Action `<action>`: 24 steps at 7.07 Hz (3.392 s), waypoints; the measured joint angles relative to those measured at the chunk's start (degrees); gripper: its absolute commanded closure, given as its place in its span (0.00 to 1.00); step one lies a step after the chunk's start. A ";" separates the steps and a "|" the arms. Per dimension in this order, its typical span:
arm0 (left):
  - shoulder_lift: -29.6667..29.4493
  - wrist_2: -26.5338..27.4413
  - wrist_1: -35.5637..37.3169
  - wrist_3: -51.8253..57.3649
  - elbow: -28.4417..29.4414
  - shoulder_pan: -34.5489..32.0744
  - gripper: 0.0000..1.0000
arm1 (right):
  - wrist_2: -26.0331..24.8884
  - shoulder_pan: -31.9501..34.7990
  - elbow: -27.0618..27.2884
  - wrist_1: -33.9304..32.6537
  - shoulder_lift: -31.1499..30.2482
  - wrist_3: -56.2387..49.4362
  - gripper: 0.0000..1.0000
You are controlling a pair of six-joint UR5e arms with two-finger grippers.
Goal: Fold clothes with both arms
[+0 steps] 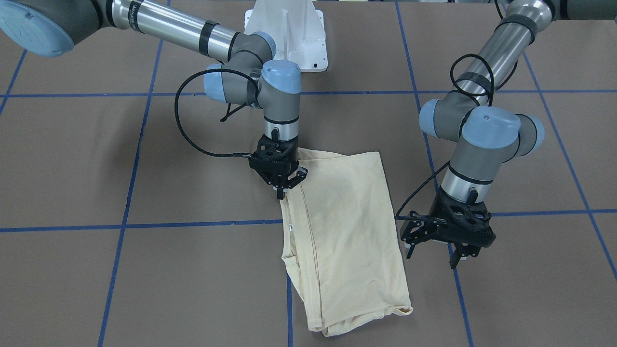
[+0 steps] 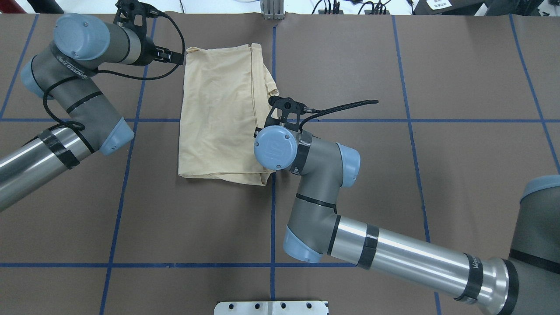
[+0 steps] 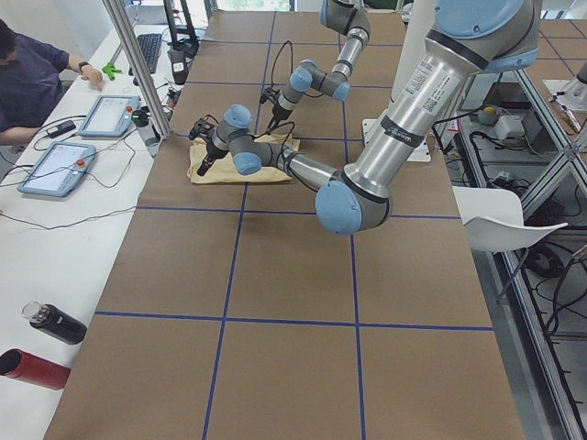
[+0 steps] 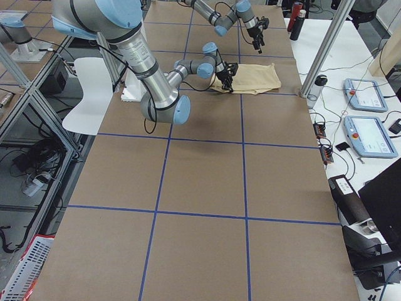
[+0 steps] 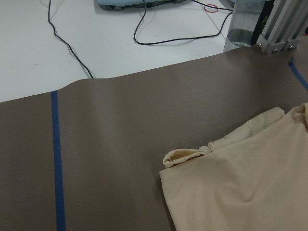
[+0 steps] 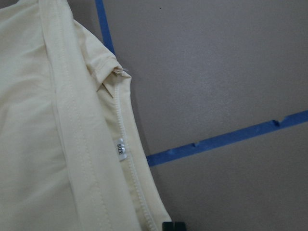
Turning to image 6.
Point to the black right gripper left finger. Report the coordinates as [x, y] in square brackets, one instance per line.
[168, 226]

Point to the cream long-sleeve printed shirt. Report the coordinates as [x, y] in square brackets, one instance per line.
[71, 158]

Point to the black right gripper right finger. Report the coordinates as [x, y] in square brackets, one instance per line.
[180, 226]

